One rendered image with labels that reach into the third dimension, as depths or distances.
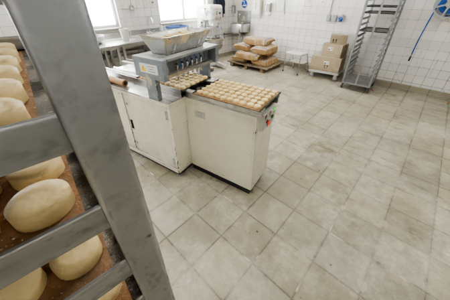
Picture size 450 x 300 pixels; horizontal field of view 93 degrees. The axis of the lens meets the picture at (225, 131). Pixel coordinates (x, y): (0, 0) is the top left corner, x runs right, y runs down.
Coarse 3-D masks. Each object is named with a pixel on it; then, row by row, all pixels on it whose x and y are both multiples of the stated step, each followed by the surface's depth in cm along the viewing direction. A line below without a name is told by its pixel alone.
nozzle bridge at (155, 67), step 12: (192, 48) 189; (204, 48) 189; (216, 48) 203; (144, 60) 163; (156, 60) 156; (168, 60) 158; (204, 60) 205; (216, 60) 209; (144, 72) 170; (156, 72) 162; (168, 72) 173; (180, 72) 177; (204, 72) 224; (156, 84) 169; (156, 96) 175
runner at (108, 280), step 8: (120, 264) 23; (112, 272) 23; (120, 272) 23; (128, 272) 24; (96, 280) 22; (104, 280) 22; (112, 280) 23; (120, 280) 24; (88, 288) 21; (96, 288) 22; (104, 288) 23; (112, 288) 24; (72, 296) 21; (80, 296) 21; (88, 296) 22; (96, 296) 23
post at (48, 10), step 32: (32, 0) 9; (64, 0) 10; (32, 32) 9; (64, 32) 10; (32, 64) 10; (64, 64) 11; (96, 64) 11; (64, 96) 11; (96, 96) 12; (64, 128) 12; (96, 128) 13; (96, 160) 14; (128, 160) 15; (96, 192) 14; (128, 192) 16; (128, 224) 17; (128, 256) 19; (160, 256) 22; (160, 288) 25
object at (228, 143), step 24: (192, 120) 193; (216, 120) 176; (240, 120) 163; (192, 144) 210; (216, 144) 190; (240, 144) 174; (264, 144) 186; (216, 168) 206; (240, 168) 187; (264, 168) 210
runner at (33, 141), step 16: (0, 128) 12; (16, 128) 13; (32, 128) 13; (48, 128) 14; (0, 144) 13; (16, 144) 13; (32, 144) 14; (48, 144) 14; (64, 144) 15; (0, 160) 13; (16, 160) 13; (32, 160) 14; (0, 176) 13
